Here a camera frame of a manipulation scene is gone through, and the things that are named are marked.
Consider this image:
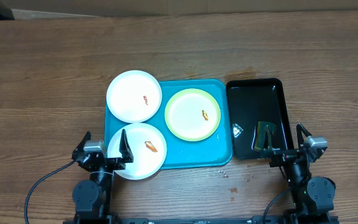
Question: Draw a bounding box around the teal plastic tray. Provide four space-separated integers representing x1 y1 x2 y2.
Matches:
103 78 233 170

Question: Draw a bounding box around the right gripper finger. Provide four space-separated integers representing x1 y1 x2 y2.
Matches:
263 125 274 154
296 123 311 148

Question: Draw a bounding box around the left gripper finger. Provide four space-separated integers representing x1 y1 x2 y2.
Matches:
119 129 134 163
73 131 91 153

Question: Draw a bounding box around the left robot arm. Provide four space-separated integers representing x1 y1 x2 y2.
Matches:
72 129 134 223

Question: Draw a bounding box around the white plate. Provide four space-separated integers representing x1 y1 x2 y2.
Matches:
106 70 162 123
116 123 167 180

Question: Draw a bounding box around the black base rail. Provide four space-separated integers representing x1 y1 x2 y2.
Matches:
62 215 340 224

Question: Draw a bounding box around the green yellow sponge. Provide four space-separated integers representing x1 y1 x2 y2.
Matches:
253 121 276 152

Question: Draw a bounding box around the light green plate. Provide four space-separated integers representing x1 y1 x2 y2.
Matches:
164 88 221 142

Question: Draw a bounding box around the black plastic tray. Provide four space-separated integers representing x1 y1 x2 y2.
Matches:
226 78 294 159

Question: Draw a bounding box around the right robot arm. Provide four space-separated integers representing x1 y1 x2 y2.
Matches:
255 123 339 224

